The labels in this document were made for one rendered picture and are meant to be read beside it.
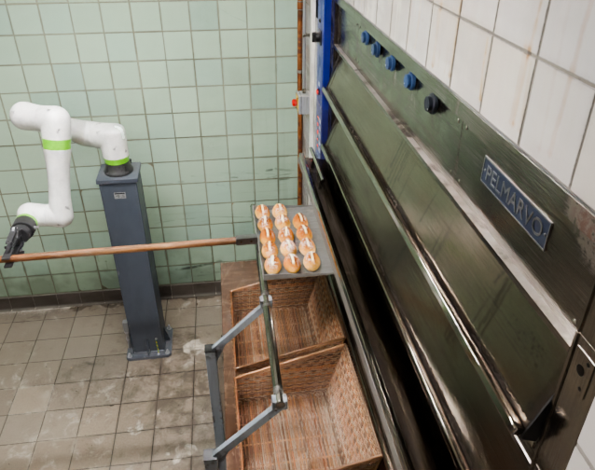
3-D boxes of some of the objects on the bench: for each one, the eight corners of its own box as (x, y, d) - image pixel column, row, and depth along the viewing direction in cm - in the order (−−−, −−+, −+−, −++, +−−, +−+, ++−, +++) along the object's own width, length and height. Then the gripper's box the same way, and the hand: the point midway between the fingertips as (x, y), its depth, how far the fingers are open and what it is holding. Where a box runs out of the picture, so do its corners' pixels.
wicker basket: (323, 304, 297) (324, 261, 283) (345, 384, 250) (348, 337, 235) (229, 312, 292) (226, 269, 277) (235, 395, 244) (230, 348, 230)
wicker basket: (344, 388, 248) (347, 340, 234) (380, 506, 201) (386, 456, 186) (233, 401, 242) (229, 353, 227) (243, 527, 195) (239, 476, 180)
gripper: (26, 214, 239) (10, 245, 219) (35, 246, 247) (21, 278, 228) (7, 215, 238) (-10, 247, 218) (18, 247, 247) (2, 280, 227)
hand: (8, 258), depth 226 cm, fingers closed on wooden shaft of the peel, 3 cm apart
